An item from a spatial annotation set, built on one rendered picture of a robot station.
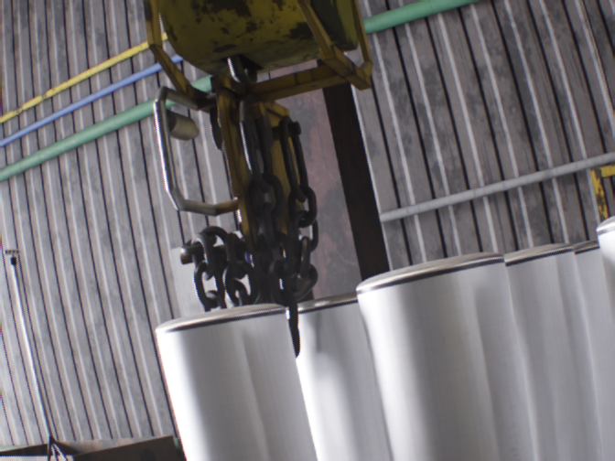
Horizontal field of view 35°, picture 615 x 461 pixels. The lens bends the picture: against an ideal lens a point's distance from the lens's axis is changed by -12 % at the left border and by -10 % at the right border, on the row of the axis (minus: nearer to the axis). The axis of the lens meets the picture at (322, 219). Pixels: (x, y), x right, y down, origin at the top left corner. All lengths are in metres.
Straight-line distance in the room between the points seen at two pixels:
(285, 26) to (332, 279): 4.21
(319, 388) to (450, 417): 0.42
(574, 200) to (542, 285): 5.01
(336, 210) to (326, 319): 4.13
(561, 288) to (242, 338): 0.41
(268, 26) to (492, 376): 0.61
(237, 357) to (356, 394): 0.28
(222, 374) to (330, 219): 4.39
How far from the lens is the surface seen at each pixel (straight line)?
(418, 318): 1.07
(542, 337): 1.32
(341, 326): 1.45
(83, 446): 8.39
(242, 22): 1.43
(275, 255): 1.49
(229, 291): 1.43
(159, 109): 1.35
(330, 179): 5.59
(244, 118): 1.40
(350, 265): 5.54
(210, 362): 1.22
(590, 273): 1.62
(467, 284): 1.07
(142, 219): 8.01
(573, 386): 1.35
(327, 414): 1.46
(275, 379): 1.24
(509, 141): 6.49
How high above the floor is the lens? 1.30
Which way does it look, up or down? 6 degrees up
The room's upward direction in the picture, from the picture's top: 11 degrees counter-clockwise
